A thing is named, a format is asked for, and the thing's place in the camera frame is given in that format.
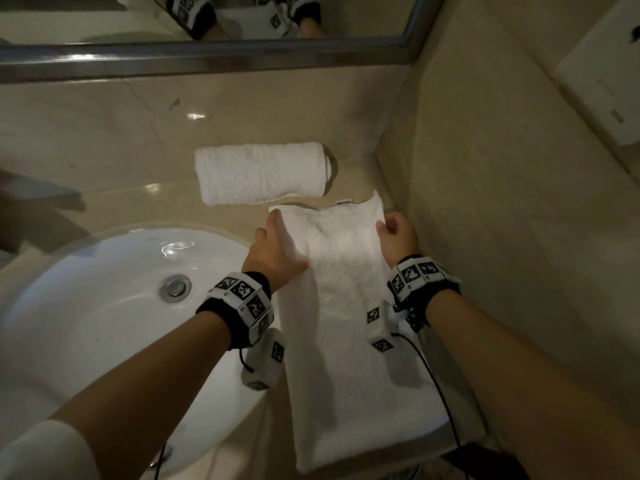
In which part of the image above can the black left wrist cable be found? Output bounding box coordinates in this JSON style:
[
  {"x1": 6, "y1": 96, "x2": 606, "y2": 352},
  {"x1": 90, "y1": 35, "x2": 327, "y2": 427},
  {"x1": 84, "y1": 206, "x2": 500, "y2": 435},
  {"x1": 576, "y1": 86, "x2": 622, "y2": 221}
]
[{"x1": 152, "y1": 345, "x2": 253, "y2": 480}]

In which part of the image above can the white sleeve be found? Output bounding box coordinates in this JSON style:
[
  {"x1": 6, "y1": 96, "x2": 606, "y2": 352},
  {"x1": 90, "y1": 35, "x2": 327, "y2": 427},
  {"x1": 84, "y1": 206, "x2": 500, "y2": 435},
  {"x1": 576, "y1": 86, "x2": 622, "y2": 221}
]
[{"x1": 0, "y1": 420, "x2": 102, "y2": 480}]

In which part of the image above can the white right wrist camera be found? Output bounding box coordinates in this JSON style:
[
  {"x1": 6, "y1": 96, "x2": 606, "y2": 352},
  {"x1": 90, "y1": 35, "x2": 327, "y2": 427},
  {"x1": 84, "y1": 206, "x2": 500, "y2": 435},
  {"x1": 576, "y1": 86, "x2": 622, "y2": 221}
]
[{"x1": 366, "y1": 305, "x2": 402, "y2": 354}]

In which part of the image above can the white towel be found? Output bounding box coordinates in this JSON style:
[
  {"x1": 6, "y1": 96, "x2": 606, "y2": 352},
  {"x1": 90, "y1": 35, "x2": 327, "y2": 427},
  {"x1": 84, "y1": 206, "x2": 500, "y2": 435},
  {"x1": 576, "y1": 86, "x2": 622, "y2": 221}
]
[
  {"x1": 268, "y1": 191, "x2": 451, "y2": 474},
  {"x1": 194, "y1": 141, "x2": 333, "y2": 207}
]

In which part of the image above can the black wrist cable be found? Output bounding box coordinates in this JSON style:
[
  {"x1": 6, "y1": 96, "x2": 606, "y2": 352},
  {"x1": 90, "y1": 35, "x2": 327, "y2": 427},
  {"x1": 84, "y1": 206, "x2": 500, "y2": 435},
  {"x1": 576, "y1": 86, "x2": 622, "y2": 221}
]
[
  {"x1": 152, "y1": 345, "x2": 253, "y2": 480},
  {"x1": 391, "y1": 304, "x2": 468, "y2": 480}
]

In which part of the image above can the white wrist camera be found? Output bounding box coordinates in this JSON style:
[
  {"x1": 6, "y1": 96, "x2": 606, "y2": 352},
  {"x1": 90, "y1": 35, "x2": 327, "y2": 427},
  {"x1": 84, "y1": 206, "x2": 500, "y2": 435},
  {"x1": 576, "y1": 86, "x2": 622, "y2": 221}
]
[
  {"x1": 366, "y1": 305, "x2": 402, "y2": 354},
  {"x1": 241, "y1": 327, "x2": 287, "y2": 392}
]

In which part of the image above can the black left wristband with markers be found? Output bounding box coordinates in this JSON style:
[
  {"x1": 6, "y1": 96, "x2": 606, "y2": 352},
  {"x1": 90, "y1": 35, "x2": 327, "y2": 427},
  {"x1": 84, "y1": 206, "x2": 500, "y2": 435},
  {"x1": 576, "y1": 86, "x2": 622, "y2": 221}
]
[{"x1": 195, "y1": 271, "x2": 275, "y2": 350}]

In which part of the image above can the black right wristband with markers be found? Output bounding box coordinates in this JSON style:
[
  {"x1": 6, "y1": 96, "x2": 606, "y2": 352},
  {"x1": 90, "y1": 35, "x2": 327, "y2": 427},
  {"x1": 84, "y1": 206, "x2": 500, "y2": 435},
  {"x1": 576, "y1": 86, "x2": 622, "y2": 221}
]
[{"x1": 386, "y1": 255, "x2": 462, "y2": 331}]

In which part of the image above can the person's left forearm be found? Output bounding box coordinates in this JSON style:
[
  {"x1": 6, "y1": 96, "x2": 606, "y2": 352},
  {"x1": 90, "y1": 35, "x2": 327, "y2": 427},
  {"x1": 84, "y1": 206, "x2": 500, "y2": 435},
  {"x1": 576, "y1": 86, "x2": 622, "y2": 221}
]
[{"x1": 50, "y1": 310, "x2": 234, "y2": 480}]

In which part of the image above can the chrome sink drain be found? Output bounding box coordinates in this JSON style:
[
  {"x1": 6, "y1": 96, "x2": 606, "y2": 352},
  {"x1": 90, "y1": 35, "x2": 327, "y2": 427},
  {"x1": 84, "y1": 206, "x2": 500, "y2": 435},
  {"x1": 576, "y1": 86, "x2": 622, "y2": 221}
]
[{"x1": 159, "y1": 274, "x2": 193, "y2": 303}]

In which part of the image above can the white wall-mounted box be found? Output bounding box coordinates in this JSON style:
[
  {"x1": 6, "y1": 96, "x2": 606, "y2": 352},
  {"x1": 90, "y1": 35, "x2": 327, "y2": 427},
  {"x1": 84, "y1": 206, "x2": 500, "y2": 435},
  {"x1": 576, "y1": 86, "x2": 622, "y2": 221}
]
[{"x1": 554, "y1": 0, "x2": 640, "y2": 148}]

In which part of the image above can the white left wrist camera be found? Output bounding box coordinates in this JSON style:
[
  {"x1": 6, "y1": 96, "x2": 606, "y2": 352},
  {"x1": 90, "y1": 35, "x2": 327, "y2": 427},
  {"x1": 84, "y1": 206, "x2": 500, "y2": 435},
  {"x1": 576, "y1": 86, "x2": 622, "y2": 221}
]
[{"x1": 241, "y1": 327, "x2": 287, "y2": 392}]

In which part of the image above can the metal-framed wall mirror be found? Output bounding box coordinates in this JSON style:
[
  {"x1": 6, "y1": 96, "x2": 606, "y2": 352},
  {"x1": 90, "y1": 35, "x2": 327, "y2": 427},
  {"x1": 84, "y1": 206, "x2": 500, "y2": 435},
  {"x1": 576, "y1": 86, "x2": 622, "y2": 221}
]
[{"x1": 0, "y1": 0, "x2": 447, "y2": 84}]

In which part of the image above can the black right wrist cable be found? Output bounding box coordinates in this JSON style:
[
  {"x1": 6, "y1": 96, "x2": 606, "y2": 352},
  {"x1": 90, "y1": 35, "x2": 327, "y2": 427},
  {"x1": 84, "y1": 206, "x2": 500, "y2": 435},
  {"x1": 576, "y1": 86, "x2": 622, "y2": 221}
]
[{"x1": 391, "y1": 304, "x2": 468, "y2": 480}]

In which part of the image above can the rolled white towel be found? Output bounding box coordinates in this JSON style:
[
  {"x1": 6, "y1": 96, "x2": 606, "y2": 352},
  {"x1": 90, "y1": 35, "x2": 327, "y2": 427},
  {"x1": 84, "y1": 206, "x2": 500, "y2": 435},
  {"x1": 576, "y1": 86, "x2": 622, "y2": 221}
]
[{"x1": 194, "y1": 141, "x2": 333, "y2": 207}]

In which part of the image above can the person's right forearm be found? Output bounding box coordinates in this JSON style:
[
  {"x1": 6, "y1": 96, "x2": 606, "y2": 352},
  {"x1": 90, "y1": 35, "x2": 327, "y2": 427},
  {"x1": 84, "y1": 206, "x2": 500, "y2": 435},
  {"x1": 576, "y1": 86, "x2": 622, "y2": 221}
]
[{"x1": 424, "y1": 290, "x2": 640, "y2": 480}]

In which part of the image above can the black wristband with markers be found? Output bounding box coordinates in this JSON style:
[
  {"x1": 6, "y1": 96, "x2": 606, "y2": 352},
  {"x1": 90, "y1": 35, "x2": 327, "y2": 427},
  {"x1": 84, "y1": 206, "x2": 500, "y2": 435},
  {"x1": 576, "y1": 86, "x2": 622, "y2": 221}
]
[
  {"x1": 386, "y1": 255, "x2": 462, "y2": 331},
  {"x1": 195, "y1": 271, "x2": 275, "y2": 350}
]

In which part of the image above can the white sink basin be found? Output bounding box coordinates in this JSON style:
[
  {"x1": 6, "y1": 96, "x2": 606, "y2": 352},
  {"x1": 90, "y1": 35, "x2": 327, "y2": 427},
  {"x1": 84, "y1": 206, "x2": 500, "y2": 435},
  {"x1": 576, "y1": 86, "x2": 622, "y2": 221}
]
[{"x1": 0, "y1": 224, "x2": 281, "y2": 480}]

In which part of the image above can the person's left hand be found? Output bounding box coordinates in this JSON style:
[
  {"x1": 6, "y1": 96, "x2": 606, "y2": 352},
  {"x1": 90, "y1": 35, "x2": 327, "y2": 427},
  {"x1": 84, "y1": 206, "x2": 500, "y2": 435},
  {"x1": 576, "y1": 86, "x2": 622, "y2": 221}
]
[{"x1": 241, "y1": 212, "x2": 310, "y2": 294}]

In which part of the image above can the person's right hand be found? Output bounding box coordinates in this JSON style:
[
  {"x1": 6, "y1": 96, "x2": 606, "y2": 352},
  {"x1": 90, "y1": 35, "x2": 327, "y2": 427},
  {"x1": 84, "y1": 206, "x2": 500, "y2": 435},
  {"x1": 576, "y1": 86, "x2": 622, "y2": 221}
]
[{"x1": 375, "y1": 211, "x2": 424, "y2": 268}]

